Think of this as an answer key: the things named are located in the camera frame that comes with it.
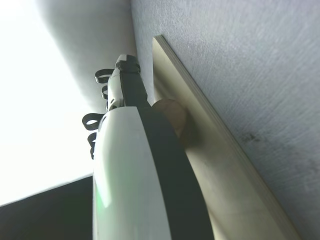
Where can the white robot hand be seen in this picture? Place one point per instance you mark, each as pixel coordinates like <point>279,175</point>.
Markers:
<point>120,175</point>

